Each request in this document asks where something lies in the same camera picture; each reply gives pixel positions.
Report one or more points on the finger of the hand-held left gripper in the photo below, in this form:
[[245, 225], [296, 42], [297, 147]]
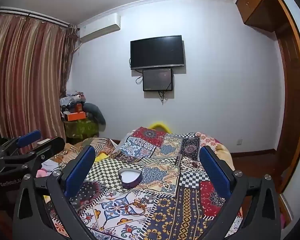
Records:
[[51, 143], [28, 138]]

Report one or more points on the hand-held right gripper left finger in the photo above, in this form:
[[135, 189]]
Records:
[[80, 171]]

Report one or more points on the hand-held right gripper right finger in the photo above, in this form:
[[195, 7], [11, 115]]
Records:
[[213, 172]]

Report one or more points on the purple heart-shaped jewelry box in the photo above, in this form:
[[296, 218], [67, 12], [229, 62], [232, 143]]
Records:
[[130, 184]]

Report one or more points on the white cloth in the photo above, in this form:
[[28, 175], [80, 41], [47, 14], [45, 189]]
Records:
[[50, 166]]

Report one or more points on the yellow cloth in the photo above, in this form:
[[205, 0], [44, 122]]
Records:
[[101, 156]]

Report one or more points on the pink object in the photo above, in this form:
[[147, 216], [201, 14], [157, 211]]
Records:
[[42, 173]]

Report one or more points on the striped brown quilt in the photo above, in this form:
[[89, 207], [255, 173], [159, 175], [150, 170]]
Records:
[[102, 143]]

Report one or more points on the flat orange box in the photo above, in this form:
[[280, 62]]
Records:
[[76, 116]]

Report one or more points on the small orange box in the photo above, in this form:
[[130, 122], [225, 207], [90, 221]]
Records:
[[80, 108]]

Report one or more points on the white plastic bag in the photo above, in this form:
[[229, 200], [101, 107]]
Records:
[[71, 99]]

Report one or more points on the patchwork printed blanket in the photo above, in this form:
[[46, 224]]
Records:
[[165, 160]]

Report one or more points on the striped brown curtain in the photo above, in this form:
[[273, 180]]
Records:
[[27, 80]]

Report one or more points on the yellow plastic object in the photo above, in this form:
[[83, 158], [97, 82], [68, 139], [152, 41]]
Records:
[[160, 124]]

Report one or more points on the curtain rod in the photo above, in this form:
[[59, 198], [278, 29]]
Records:
[[40, 17]]

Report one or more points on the white air conditioner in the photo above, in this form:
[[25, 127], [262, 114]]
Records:
[[100, 27]]

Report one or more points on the wooden wardrobe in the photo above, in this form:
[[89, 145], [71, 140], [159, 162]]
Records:
[[260, 2]]

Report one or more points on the white wall socket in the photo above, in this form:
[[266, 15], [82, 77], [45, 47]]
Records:
[[239, 141]]

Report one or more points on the small black wall monitor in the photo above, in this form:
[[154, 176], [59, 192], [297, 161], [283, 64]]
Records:
[[157, 79]]

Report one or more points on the black wall television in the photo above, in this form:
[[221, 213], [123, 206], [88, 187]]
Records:
[[156, 51]]

